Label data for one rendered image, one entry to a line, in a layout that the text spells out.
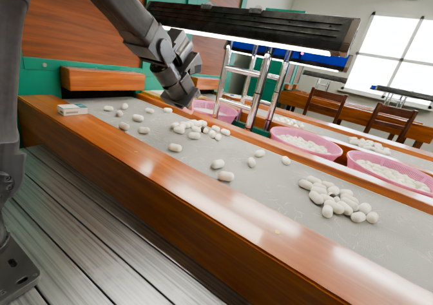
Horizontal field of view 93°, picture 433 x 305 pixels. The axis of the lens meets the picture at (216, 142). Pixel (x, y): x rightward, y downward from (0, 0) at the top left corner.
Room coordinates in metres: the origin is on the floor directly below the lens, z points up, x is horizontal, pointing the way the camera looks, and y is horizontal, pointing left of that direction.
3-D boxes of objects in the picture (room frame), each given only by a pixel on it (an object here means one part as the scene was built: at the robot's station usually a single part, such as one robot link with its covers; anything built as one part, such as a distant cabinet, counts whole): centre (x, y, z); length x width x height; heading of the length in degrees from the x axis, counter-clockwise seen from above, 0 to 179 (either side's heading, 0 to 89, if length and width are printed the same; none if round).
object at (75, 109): (0.53, 0.41, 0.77); 0.06 x 0.04 x 0.02; 152
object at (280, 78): (1.06, -0.19, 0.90); 0.20 x 0.19 x 0.45; 62
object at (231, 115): (0.97, 0.06, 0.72); 0.27 x 0.27 x 0.10
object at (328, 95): (2.56, -1.15, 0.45); 0.44 x 0.44 x 0.91; 59
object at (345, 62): (1.14, -0.22, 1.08); 0.62 x 0.08 x 0.07; 62
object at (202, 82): (1.40, 0.14, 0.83); 0.30 x 0.06 x 0.07; 152
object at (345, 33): (0.64, 0.04, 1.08); 0.62 x 0.08 x 0.07; 62
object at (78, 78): (0.79, 0.46, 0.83); 0.30 x 0.06 x 0.07; 152
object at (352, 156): (0.63, -0.58, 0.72); 0.27 x 0.27 x 0.10
